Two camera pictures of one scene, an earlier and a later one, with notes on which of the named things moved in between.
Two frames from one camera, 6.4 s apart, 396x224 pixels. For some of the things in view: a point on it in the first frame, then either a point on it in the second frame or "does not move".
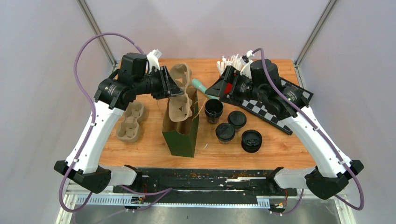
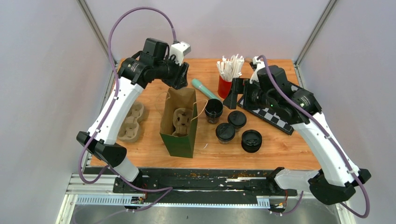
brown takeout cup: (224, 142) does not move
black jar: (213, 108) does not move
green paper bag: (181, 137) does not move
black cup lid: (225, 131) does not move
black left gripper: (169, 87) → (179, 81)
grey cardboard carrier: (180, 106) → (181, 119)
